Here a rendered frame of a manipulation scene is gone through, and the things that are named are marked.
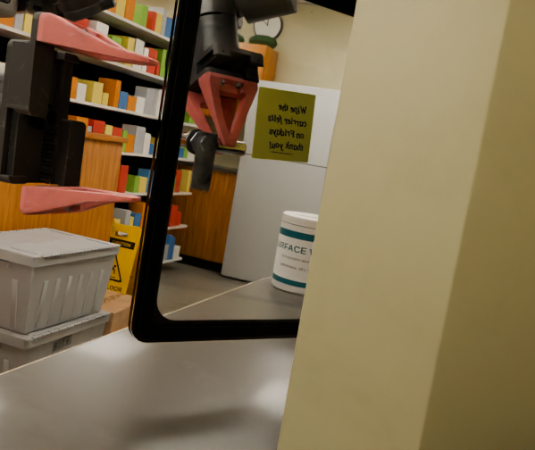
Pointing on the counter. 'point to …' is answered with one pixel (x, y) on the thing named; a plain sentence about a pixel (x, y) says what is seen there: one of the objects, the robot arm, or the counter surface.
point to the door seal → (169, 201)
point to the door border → (171, 205)
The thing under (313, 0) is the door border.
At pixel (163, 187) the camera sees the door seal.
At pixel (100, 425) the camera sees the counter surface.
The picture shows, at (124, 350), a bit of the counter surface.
